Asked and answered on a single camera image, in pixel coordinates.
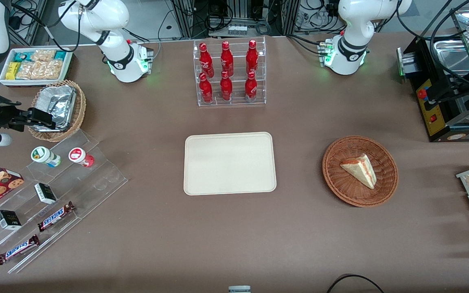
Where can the small grey white object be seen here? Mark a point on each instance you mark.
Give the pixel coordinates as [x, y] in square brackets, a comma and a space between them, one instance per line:
[239, 289]

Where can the white power strip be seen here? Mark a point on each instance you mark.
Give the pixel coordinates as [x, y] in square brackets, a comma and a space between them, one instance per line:
[237, 30]

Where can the black sealing machine yellow panel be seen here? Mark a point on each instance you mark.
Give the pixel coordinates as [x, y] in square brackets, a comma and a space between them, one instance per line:
[458, 118]

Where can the brown round wicker basket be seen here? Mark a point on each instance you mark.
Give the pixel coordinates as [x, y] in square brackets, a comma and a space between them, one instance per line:
[340, 191]

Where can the red gum bottle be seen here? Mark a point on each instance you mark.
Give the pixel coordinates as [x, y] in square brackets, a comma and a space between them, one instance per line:
[79, 156]

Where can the white plastic bin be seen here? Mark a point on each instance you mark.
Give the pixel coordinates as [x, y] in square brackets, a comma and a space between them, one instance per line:
[4, 81]

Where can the light oval wicker basket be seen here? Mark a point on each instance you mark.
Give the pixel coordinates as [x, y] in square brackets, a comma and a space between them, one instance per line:
[80, 106]

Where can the red cola bottle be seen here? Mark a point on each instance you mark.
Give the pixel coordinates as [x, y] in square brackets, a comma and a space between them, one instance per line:
[205, 61]
[226, 88]
[252, 57]
[226, 60]
[251, 88]
[206, 90]

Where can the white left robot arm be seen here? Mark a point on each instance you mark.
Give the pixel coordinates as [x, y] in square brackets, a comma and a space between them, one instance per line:
[356, 24]

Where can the silver foil tray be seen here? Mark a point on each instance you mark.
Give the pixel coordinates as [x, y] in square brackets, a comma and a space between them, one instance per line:
[57, 103]

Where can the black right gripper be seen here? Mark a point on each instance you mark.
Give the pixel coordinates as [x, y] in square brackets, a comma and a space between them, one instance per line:
[1, 114]

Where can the teal snack packet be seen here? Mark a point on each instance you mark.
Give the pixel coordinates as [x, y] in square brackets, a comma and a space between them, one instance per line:
[60, 55]
[23, 57]

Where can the clear acrylic stepped display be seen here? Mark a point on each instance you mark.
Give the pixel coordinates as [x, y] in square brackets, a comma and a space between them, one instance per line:
[92, 179]

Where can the wrapped triangle sandwich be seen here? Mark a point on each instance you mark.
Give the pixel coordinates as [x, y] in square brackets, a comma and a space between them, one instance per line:
[360, 171]

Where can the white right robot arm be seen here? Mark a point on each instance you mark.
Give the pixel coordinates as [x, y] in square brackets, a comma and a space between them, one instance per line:
[116, 16]

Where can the clear acrylic bottle rack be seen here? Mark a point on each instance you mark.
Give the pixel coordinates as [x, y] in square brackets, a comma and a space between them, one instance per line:
[236, 101]

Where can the clear bag of crackers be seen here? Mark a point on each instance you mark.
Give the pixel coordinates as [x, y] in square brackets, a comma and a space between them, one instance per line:
[39, 71]
[43, 55]

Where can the Snickers chocolate bar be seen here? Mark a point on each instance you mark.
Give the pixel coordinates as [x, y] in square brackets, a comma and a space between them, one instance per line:
[18, 249]
[55, 217]

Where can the beige plastic tray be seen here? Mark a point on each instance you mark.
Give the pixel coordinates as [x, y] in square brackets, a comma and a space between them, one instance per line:
[229, 163]

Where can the yellow snack packet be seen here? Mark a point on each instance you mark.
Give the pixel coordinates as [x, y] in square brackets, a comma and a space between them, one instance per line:
[12, 71]

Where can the green gum bottle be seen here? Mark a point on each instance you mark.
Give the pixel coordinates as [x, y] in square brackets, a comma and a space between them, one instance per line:
[43, 156]

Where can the small black box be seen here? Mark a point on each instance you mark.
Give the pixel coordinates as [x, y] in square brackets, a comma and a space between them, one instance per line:
[8, 220]
[45, 193]

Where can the aluminium frame structure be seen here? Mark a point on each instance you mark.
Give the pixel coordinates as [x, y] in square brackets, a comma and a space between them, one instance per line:
[185, 18]

